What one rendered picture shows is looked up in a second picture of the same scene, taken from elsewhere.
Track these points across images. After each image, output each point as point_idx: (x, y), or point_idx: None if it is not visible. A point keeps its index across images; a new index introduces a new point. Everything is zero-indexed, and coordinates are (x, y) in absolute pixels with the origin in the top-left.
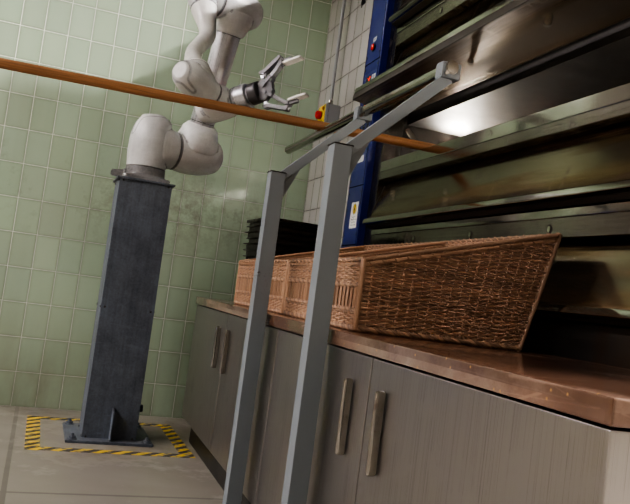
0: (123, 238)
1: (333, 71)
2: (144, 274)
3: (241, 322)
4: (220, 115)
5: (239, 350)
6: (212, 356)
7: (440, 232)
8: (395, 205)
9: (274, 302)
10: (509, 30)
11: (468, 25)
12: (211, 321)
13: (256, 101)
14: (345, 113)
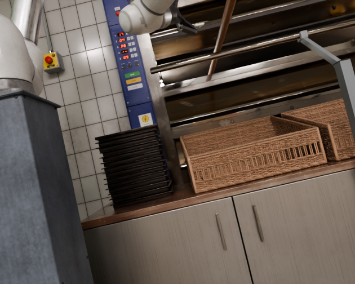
0: (47, 179)
1: (45, 29)
2: (71, 217)
3: (283, 188)
4: (154, 27)
5: (294, 208)
6: (223, 240)
7: (261, 112)
8: (199, 107)
9: (308, 160)
10: (316, 8)
11: (297, 2)
12: (168, 222)
13: (174, 21)
14: (75, 60)
